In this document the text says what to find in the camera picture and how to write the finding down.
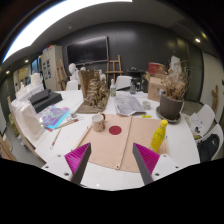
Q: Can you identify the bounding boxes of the small grey cup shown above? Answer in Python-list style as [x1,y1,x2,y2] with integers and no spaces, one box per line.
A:
[142,101,151,110]

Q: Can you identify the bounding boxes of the white plaster bust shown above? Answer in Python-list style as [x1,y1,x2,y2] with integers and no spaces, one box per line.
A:
[68,63,79,81]

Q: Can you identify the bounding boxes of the brown wooden sculpture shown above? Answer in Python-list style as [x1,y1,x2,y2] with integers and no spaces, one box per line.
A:
[77,70,109,114]

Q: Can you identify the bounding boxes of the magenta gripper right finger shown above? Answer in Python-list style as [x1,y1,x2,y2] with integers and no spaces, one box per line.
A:
[133,143,160,185]

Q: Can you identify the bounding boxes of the wooden easel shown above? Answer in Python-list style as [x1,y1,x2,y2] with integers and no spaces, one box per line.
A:
[106,56,123,79]

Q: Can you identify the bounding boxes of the clear spray bottle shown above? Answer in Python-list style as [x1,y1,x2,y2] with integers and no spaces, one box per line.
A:
[110,79,116,97]

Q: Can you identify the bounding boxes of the black backpack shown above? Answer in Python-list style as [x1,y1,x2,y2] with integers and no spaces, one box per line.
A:
[197,134,220,162]

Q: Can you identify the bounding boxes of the dried plant in grey pot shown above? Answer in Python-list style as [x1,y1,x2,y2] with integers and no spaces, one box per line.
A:
[159,62,188,121]

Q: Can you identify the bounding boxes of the black flat box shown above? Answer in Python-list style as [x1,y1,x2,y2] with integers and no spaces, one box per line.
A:
[29,89,62,113]

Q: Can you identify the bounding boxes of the black wall screen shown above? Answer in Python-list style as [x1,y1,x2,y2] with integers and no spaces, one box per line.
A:
[67,36,108,65]

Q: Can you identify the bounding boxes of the yellow plastic bottle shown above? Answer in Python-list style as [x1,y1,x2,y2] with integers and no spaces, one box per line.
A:
[150,119,168,152]

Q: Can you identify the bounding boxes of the white foam boards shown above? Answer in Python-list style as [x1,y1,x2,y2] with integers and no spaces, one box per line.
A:
[11,100,44,141]

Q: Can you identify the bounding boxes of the red round coaster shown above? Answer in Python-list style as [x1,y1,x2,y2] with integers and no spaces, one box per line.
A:
[109,126,122,135]

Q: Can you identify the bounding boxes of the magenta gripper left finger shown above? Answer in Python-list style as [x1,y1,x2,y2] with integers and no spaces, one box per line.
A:
[65,143,91,185]

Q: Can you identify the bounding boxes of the colourful holographic paper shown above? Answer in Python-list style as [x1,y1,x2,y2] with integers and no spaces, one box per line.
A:
[39,105,70,129]

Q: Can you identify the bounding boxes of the cardboard box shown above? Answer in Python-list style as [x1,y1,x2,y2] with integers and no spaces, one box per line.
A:
[148,77,165,101]

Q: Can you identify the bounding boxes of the white chair behind table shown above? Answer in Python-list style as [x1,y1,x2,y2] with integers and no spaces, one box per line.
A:
[115,76,132,90]

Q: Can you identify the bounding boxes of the white chair right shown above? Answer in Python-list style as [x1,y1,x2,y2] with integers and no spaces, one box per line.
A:
[186,104,215,137]

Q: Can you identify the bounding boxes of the wooden stick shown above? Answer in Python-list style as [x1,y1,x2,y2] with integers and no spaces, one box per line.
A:
[50,128,62,150]

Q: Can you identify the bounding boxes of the spotted ceramic mug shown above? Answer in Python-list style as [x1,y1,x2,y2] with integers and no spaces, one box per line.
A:
[92,113,105,132]

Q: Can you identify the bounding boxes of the newspaper sheet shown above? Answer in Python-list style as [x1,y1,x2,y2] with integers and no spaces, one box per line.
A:
[114,96,145,116]

